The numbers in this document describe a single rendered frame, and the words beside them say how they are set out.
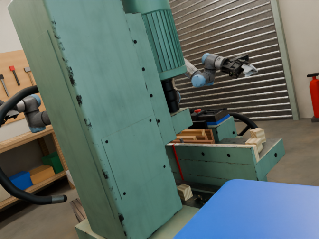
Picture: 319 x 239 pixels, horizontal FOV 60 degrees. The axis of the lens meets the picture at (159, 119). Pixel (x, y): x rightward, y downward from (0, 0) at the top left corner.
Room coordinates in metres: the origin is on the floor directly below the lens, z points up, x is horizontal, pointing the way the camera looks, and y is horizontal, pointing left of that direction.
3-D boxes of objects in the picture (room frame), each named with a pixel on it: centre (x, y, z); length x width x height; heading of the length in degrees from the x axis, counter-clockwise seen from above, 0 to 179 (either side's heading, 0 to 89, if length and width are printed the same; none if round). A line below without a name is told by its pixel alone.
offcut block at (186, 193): (0.86, -0.01, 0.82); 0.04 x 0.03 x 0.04; 31
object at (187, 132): (1.07, -0.09, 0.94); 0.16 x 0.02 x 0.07; 42
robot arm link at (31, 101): (1.42, 0.62, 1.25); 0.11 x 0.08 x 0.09; 154
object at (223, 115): (1.13, -0.20, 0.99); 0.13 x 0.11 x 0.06; 42
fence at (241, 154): (0.97, -0.03, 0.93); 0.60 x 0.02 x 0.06; 42
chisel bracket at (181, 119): (0.98, -0.04, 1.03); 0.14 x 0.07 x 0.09; 132
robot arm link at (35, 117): (1.41, 0.60, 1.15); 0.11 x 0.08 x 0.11; 72
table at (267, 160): (1.06, -0.14, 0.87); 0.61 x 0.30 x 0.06; 42
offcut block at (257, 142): (0.84, -0.27, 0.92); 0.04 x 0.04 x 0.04; 45
